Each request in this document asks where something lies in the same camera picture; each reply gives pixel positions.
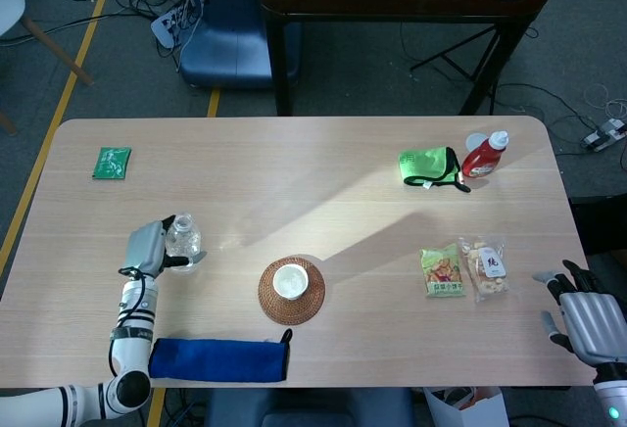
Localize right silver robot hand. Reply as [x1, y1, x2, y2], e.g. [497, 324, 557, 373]
[532, 259, 627, 369]

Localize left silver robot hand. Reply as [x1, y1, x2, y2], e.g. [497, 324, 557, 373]
[119, 215, 208, 279]

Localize transparent plastic water bottle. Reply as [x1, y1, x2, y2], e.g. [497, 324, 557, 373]
[165, 212, 203, 275]

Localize small white paper cup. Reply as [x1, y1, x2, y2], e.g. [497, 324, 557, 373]
[271, 266, 310, 300]

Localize red ketchup bottle white cap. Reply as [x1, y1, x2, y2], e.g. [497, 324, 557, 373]
[460, 130, 510, 179]

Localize green sachet packet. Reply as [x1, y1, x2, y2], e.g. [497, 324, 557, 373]
[91, 146, 133, 181]

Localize clear biscuit snack bag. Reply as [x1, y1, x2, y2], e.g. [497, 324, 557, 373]
[458, 235, 510, 304]

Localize blue cloth with black trim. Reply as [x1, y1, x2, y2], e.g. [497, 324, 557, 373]
[148, 328, 294, 383]

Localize white paper bag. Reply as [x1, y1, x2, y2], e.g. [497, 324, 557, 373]
[423, 385, 509, 427]

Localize green snack packet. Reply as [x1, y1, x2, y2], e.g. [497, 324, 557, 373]
[419, 243, 465, 299]

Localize round woven rattan coaster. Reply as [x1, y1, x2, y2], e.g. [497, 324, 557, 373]
[258, 255, 327, 324]

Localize grey power strip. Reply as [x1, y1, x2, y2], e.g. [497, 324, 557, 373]
[581, 120, 627, 153]

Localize blue machine base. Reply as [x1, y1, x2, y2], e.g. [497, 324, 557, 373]
[178, 0, 301, 91]

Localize white power strip with plugs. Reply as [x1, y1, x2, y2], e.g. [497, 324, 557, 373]
[150, 3, 197, 50]

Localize green cloth with black trim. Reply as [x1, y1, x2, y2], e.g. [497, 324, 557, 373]
[398, 146, 472, 194]

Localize white chair wooden legs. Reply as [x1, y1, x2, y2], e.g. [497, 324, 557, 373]
[0, 0, 94, 137]

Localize brown mahjong table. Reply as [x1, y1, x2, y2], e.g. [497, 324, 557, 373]
[258, 0, 550, 118]

